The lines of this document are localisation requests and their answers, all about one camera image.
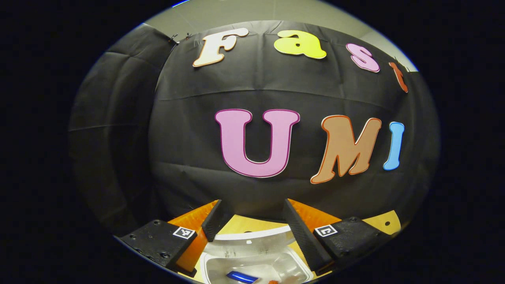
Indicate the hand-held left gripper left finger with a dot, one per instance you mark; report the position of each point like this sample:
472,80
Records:
216,221

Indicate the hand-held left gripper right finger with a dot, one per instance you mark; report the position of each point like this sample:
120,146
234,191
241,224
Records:
302,236

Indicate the white desktop garbage bin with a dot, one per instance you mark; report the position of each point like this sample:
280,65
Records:
252,246

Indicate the wooden desktop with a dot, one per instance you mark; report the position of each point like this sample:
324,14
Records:
384,223

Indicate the black backdrop cloth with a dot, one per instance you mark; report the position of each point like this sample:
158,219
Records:
189,118

